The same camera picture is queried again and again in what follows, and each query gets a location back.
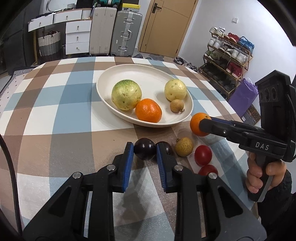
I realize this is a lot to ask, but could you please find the small orange mandarin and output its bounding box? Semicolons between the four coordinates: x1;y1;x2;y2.
190;113;211;137

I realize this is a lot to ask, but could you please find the red tomato front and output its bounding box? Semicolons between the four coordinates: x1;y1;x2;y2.
194;145;212;167

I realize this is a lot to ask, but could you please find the red tomato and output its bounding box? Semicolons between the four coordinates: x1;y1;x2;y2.
198;164;218;176
194;145;212;167

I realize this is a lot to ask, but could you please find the brown longan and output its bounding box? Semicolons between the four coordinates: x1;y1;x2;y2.
170;99;184;113
175;137;194;157

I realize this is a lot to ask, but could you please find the dark purple plum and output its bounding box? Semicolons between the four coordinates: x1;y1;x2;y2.
133;138;157;161
162;142;174;156

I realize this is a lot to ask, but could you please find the pale yellow guava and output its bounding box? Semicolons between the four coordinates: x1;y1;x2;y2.
165;79;187;101

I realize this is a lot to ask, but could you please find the large orange mandarin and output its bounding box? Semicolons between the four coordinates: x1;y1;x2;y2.
135;98;162;123

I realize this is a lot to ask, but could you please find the green yellow guava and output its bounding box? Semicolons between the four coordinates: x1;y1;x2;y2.
111;79;142;111

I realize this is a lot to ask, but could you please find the person's right hand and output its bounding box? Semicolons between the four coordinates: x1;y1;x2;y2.
245;152;287;194

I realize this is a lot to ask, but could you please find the purple paper bag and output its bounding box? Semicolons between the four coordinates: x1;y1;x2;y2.
228;77;258;118

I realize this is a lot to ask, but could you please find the wooden shoe rack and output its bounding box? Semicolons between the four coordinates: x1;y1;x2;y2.
198;27;255;100

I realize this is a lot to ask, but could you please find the cream round plate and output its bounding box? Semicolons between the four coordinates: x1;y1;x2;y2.
96;64;194;128

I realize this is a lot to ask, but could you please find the checkered tablecloth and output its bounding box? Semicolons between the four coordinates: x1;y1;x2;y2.
1;57;255;240

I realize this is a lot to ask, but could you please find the wooden door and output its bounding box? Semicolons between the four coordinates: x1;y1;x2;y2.
138;0;198;58

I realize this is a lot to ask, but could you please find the silver grey suitcase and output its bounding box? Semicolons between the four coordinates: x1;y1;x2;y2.
110;10;142;57

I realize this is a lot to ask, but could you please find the beige suitcase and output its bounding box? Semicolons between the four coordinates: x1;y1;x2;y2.
89;7;117;55

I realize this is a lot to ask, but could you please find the white drawer cabinet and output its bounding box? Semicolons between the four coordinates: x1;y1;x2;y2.
28;8;92;55

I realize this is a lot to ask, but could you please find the woven laundry basket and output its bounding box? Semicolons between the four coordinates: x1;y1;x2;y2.
38;31;61;57

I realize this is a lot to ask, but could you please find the black cable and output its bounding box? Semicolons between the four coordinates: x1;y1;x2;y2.
0;134;24;235

